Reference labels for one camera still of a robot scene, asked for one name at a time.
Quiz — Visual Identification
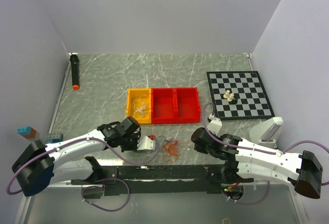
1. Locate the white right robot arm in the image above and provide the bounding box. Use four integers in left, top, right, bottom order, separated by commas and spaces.
191, 127, 323, 199

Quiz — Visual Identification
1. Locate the cream chess piece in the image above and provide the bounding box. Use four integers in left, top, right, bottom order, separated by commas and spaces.
223, 90, 230, 99

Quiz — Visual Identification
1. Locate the blue white block stack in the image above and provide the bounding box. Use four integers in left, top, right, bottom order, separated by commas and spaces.
45, 132, 64, 143

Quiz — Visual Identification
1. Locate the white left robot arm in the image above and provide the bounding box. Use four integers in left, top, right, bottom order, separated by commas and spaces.
12, 117, 141, 197

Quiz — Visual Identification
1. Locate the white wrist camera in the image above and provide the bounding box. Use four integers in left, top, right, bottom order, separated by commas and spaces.
207, 117, 222, 135
137, 136, 156, 151

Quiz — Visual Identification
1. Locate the red plastic bin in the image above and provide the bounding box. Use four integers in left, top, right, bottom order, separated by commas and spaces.
151, 88, 176, 124
176, 87, 200, 123

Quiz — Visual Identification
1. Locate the white plastic stand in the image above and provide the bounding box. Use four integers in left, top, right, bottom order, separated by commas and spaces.
249, 117, 284, 148

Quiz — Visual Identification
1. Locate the purple thin cable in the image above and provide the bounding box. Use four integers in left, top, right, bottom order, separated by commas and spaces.
138, 135, 179, 158

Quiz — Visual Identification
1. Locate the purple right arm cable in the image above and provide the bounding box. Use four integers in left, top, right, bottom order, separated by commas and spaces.
202, 102, 329, 206

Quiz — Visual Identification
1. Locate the black marker orange cap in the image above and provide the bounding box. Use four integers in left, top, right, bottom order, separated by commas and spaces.
70, 54, 80, 90

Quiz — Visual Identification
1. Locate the blue orange block tower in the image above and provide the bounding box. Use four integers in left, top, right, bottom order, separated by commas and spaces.
17, 126, 36, 139

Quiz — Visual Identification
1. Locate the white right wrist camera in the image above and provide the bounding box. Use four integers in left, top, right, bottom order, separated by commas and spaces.
207, 117, 222, 135

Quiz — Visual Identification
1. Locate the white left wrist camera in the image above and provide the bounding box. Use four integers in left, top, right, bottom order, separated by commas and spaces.
137, 136, 156, 151

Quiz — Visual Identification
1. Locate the orange thin cable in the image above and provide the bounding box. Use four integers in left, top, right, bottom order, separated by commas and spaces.
161, 140, 196, 163

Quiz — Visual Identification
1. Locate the black chess piece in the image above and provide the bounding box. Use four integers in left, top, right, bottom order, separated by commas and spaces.
230, 98, 238, 104

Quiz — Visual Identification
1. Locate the yellow plastic bin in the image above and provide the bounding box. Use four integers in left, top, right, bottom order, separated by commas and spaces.
126, 88, 152, 124

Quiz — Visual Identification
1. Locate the black white chessboard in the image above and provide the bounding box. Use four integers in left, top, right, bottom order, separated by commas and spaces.
206, 71, 275, 120

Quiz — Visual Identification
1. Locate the cream chess pawn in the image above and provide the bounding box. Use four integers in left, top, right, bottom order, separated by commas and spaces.
227, 93, 234, 102

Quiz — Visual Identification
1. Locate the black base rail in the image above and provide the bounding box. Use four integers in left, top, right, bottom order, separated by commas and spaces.
71, 164, 253, 196

